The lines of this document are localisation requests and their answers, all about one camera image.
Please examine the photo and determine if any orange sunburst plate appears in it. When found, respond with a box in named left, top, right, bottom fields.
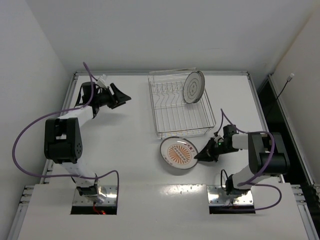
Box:
left=159, top=136, right=198, bottom=170

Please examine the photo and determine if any white plate green rim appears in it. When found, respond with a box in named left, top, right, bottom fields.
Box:
left=183, top=71, right=205, bottom=104

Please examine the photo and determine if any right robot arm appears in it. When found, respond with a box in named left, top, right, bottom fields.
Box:
left=115, top=79, right=290, bottom=195

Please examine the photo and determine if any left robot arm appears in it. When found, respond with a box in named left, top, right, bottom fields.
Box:
left=44, top=82, right=131, bottom=204

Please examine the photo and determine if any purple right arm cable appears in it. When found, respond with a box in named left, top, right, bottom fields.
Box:
left=216, top=108, right=283, bottom=211

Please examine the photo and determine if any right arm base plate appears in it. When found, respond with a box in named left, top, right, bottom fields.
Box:
left=206, top=185, right=254, bottom=207

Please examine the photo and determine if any chrome wire dish rack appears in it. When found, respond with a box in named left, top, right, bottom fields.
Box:
left=148, top=67, right=216, bottom=139

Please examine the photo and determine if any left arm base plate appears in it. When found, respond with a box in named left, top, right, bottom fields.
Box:
left=72, top=185, right=118, bottom=207

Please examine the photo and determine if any black wall cable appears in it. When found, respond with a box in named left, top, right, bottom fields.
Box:
left=274, top=73, right=295, bottom=100

